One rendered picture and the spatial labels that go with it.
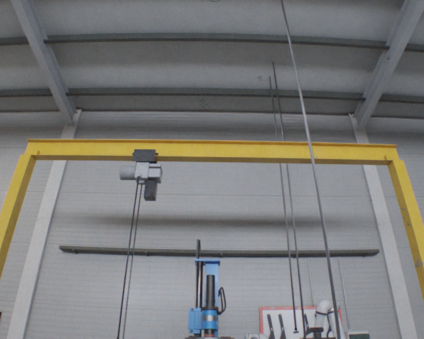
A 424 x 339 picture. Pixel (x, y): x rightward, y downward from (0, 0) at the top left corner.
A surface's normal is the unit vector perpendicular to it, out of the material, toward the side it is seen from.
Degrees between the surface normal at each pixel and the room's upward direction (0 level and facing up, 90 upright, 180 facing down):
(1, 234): 90
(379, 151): 90
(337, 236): 90
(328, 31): 174
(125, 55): 174
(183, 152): 90
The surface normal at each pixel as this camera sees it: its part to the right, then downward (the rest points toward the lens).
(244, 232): 0.01, -0.50
